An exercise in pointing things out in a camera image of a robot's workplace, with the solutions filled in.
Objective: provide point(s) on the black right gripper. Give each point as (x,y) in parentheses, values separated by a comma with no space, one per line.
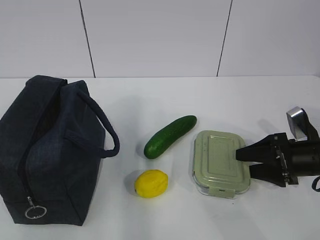
(291,158)

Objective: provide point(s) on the green lid glass container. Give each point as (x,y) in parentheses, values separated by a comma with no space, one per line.
(215,169)

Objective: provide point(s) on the green cucumber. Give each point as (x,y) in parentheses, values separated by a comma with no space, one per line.
(168,135)

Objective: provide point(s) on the yellow lemon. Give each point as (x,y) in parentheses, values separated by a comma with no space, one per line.
(151,183)

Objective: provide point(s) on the dark navy lunch bag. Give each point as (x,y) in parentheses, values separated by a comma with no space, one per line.
(52,140)

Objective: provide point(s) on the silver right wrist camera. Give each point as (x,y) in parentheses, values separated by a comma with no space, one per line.
(297,123)

